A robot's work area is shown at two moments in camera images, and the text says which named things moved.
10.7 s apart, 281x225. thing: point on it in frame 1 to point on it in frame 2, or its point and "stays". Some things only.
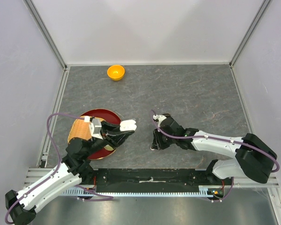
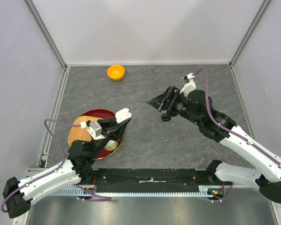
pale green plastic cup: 108,147 stays
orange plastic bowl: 115,72 stays
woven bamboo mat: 80,129 stays
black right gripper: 157,143 to 159,102
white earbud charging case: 128,125 to 122,115
